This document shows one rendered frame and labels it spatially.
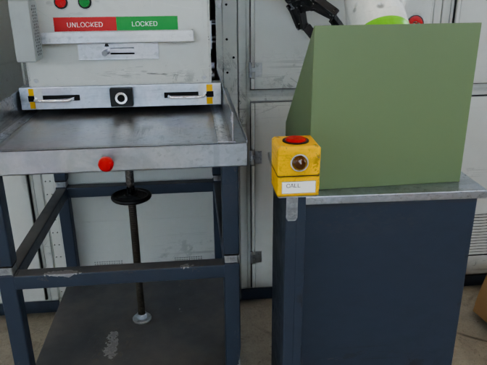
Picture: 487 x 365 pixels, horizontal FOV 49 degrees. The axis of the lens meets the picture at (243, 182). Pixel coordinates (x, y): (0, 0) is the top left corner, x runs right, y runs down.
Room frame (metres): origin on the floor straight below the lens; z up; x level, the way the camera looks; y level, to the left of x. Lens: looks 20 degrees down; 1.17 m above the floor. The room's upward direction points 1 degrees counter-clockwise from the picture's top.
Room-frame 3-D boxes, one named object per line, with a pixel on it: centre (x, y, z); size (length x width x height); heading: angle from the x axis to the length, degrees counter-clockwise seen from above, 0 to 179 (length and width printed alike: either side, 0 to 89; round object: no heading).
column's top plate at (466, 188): (1.23, -0.30, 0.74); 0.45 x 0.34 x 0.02; 94
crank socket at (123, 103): (1.42, 0.33, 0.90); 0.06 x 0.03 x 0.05; 95
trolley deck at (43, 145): (1.45, 0.33, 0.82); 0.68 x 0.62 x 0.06; 6
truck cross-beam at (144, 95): (1.46, 0.33, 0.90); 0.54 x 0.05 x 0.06; 95
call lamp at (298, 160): (0.91, -0.10, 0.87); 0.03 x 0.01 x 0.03; 96
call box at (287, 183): (0.96, -0.10, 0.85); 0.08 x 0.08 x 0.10; 6
